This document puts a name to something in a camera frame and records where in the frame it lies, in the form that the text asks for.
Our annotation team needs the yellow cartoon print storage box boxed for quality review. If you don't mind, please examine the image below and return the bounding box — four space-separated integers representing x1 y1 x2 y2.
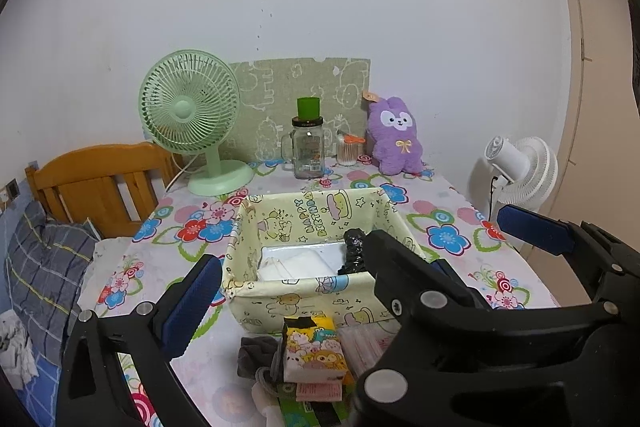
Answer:
221 188 427 335

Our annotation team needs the grey plaid pillow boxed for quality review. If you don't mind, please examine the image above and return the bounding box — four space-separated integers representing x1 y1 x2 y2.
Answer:
5 202 103 353

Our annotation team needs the white floor fan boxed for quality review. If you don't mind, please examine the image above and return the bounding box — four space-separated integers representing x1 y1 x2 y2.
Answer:
484 136 558 218

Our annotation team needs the green desk fan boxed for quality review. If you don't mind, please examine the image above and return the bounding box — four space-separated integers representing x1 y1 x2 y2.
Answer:
138 49 255 196

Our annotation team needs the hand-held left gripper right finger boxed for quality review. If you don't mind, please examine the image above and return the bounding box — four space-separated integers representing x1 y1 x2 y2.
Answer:
434 258 495 310

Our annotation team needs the black crinkled plastic bag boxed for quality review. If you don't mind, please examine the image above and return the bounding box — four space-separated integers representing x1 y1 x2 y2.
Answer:
336 229 372 278

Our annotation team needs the green wet wipes packet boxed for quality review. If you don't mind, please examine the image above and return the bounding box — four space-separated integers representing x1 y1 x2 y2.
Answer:
276 398 351 427

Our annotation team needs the wooden bed headboard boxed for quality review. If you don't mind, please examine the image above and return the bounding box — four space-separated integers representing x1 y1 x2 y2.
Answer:
25 142 178 238

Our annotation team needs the clear packet of pink masks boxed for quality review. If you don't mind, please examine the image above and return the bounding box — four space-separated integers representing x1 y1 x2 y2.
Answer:
340 324 402 375

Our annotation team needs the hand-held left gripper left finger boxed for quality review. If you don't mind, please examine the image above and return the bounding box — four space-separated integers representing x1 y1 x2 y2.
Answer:
55 254 224 427

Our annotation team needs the green cartoon printed board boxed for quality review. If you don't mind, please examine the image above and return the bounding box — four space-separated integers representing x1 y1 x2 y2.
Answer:
227 55 372 162

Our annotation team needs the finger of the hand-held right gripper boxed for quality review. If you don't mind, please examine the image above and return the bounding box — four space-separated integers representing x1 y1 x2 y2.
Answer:
496 205 640 325
349 229 482 427

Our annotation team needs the cotton swab container orange lid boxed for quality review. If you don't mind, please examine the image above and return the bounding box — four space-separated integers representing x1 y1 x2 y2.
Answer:
336 132 363 168

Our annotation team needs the crumpled white cloth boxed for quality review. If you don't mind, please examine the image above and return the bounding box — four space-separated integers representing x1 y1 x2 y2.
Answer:
0 309 39 390

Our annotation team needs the grey drawstring pouch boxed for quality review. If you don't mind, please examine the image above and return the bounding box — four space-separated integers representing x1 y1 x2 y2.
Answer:
236 334 287 403

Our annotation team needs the white fan cable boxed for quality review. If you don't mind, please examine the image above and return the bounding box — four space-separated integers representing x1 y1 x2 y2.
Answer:
161 152 198 198

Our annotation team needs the white plastic packet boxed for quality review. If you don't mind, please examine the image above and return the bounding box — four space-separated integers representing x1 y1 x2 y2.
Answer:
256 248 346 283

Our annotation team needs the blue grid bedsheet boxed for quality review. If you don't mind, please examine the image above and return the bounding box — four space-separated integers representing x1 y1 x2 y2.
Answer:
0 347 66 427

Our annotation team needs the green plastic cup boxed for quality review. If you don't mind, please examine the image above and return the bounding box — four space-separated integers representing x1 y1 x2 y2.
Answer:
297 97 321 120

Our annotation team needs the glass jar mug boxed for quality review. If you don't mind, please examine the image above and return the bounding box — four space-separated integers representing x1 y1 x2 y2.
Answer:
281 117 335 180

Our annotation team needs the purple plush rabbit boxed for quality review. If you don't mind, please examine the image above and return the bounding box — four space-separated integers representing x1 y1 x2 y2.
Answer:
362 91 426 175

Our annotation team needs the small pink packet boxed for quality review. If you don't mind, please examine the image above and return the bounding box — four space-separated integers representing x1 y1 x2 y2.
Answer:
294 381 347 404

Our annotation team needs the yellow cartoon tissue pack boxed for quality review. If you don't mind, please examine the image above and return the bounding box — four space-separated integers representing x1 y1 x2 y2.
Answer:
282 314 351 388

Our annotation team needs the floral tablecloth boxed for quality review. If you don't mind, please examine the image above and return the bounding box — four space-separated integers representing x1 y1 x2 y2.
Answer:
80 158 556 427

